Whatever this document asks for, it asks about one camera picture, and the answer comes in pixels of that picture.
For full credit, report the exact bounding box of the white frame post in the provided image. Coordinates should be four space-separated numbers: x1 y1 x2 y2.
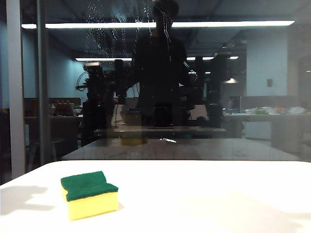
6 0 26 180

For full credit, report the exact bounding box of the yellow sponge with green pad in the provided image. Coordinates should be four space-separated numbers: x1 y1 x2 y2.
60 170 119 221

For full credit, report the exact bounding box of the large glass pane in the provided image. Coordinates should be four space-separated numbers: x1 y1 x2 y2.
47 0 311 162

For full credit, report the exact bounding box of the grey frame post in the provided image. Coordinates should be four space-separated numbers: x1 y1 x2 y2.
36 0 52 165

